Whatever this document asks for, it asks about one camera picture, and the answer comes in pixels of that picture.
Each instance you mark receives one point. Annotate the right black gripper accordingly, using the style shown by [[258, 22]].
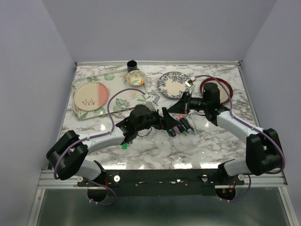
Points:
[[181, 107]]

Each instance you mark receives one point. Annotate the red rimmed brown plate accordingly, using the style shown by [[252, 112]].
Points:
[[223, 86]]

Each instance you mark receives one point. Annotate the orange black highlighter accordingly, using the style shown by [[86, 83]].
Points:
[[183, 122]]

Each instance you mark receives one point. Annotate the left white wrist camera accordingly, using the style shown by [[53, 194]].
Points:
[[151, 101]]

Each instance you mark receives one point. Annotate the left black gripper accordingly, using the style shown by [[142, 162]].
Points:
[[170, 122]]

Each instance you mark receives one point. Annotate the black mounting base bar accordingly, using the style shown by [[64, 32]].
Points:
[[167, 182]]

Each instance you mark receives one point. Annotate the aluminium frame rail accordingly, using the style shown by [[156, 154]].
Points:
[[47, 181]]

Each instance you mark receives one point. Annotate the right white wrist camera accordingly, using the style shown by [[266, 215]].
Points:
[[190, 84]]

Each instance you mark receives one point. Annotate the blue black highlighter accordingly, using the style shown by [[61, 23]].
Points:
[[171, 133]]

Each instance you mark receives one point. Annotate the black cup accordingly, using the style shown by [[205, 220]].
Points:
[[131, 65]]

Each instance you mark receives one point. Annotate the floral rectangular tray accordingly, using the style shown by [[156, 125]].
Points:
[[121, 94]]

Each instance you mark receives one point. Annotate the green black highlighter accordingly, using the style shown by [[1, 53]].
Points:
[[182, 129]]

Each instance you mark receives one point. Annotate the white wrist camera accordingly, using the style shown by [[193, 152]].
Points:
[[190, 84], [151, 101]]

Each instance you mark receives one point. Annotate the floral yellow bowl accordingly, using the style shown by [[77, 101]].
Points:
[[136, 78]]

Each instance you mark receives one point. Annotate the green capped white marker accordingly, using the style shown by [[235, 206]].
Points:
[[194, 123]]

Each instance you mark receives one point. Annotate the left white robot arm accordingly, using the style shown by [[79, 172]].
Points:
[[68, 154]]

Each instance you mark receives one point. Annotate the blue floral plate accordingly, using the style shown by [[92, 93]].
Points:
[[172, 84]]

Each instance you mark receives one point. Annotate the purple translucent highlighter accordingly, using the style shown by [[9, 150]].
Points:
[[176, 129]]

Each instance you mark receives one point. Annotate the pink cream round plate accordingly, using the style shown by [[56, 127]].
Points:
[[91, 96]]

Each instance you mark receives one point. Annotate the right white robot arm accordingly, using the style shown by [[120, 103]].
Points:
[[263, 150]]

